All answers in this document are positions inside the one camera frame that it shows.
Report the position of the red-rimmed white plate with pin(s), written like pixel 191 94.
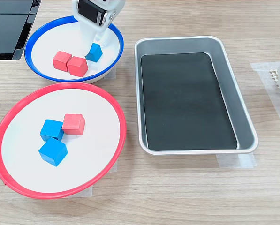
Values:
pixel 36 168

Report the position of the pale perforated plate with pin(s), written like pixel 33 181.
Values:
pixel 274 75

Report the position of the translucent tape sheet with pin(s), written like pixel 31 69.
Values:
pixel 268 98

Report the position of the blue cube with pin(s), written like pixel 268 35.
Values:
pixel 53 152
pixel 51 130
pixel 95 54

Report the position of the clear tape strip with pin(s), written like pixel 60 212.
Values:
pixel 114 167
pixel 236 161
pixel 88 191
pixel 112 72

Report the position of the black mat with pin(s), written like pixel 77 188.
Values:
pixel 177 112

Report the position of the steel tray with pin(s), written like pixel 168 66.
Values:
pixel 153 45

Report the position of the red cube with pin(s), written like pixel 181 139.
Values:
pixel 77 66
pixel 73 124
pixel 62 60

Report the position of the blue-rimmed white plate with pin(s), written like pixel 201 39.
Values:
pixel 48 35

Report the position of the black flat electronic device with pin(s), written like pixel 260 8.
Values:
pixel 3 30

